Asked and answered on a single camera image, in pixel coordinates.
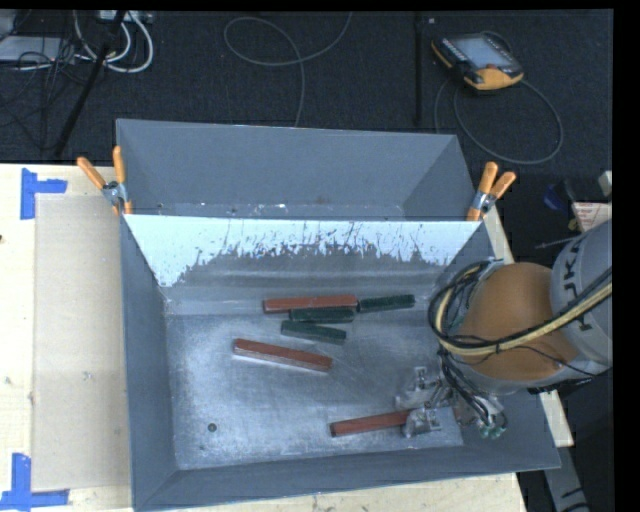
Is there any grey metal bin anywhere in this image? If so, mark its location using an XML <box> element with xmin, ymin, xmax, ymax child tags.
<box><xmin>114</xmin><ymin>118</ymin><xmax>563</xmax><ymax>512</ymax></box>

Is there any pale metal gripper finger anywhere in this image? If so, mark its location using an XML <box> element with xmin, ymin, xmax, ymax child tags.
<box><xmin>401</xmin><ymin>406</ymin><xmax>445</xmax><ymax>440</ymax></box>
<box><xmin>395</xmin><ymin>366</ymin><xmax>442</xmax><ymax>411</ymax></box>

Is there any red-brown flat block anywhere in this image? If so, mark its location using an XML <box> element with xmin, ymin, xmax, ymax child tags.
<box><xmin>262</xmin><ymin>293</ymin><xmax>360</xmax><ymax>316</ymax></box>
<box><xmin>328</xmin><ymin>409</ymin><xmax>413</xmax><ymax>440</ymax></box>
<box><xmin>231</xmin><ymin>337</ymin><xmax>334</xmax><ymax>374</ymax></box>

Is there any pale flat board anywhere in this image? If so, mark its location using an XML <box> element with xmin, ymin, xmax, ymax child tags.
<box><xmin>30</xmin><ymin>192</ymin><xmax>134</xmax><ymax>494</ymax></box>

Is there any dark green flat block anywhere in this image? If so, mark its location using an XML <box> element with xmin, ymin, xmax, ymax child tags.
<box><xmin>288</xmin><ymin>306</ymin><xmax>357</xmax><ymax>324</ymax></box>
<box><xmin>280</xmin><ymin>319</ymin><xmax>348</xmax><ymax>347</ymax></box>
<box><xmin>356</xmin><ymin>293</ymin><xmax>417</xmax><ymax>314</ymax></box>

